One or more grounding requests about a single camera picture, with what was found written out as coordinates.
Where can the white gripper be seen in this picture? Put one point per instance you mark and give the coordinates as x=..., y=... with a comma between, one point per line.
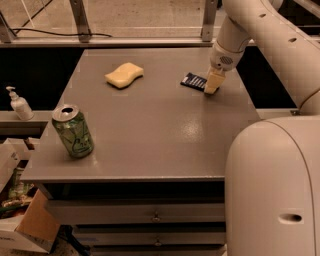
x=225, y=58

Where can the dark blue rxbar wrapper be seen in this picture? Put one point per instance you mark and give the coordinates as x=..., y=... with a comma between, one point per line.
x=194, y=81

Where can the yellow sponge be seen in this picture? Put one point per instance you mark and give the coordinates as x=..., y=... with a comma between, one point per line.
x=124, y=75

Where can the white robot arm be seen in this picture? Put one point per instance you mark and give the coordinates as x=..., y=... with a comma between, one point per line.
x=272, y=174

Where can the grey drawer cabinet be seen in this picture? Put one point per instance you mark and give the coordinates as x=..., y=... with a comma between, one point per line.
x=154, y=183

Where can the green soda can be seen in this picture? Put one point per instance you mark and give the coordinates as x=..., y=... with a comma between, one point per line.
x=72, y=129

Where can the white pump bottle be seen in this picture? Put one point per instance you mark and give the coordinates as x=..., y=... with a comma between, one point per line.
x=20, y=105

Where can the open cardboard box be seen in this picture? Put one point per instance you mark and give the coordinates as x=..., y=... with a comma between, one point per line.
x=25, y=224

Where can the metal railing frame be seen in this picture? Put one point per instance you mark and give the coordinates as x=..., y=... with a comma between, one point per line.
x=109, y=23

